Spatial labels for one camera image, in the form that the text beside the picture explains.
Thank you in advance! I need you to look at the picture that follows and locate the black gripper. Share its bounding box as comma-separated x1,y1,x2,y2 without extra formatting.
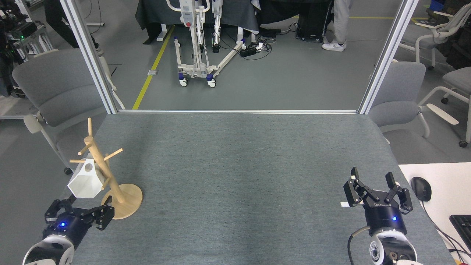
343,167,414,236
42,195,115,251

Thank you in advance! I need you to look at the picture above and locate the white faceted cup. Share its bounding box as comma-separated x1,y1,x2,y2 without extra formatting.
67,153,106,198

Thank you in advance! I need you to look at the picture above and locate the wooden cup rack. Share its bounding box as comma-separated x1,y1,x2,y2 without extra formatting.
69,118,143,220

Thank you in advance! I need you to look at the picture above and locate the black computer mouse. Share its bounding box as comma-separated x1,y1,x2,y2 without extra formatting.
411,177,432,202

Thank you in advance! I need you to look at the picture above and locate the white desk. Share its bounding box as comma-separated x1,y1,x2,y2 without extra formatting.
399,162,471,265

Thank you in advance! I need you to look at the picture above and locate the black keyboard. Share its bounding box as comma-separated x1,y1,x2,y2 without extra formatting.
449,215,471,252

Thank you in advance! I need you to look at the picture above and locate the grey chair with pale armrests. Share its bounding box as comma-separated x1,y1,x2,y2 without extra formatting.
12,49,125,175
368,59,460,144
418,66,471,148

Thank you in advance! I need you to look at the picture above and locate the black computer case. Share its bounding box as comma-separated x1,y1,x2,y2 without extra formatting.
296,2,333,42

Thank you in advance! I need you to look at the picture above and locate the equipment cart with green light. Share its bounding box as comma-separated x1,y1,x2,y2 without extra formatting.
6,20,54,56

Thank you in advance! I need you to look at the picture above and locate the white stand on wheels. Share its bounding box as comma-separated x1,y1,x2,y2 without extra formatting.
166,0,247,88

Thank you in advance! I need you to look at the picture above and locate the dark grey table cloth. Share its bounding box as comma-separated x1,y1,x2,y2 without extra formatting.
135,0,260,35

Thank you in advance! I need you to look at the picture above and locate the black mouse cable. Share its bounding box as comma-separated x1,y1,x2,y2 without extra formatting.
421,201,471,258

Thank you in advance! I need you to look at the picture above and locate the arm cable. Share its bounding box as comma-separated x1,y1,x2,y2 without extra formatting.
348,226,371,265

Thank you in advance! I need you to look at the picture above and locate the silver frame post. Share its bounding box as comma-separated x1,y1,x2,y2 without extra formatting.
59,0,120,114
358,0,420,114

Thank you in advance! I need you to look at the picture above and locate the silver table edge rail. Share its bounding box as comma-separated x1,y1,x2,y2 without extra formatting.
118,109,358,114

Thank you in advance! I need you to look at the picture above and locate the white frame office chair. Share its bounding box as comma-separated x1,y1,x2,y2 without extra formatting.
399,3,471,70

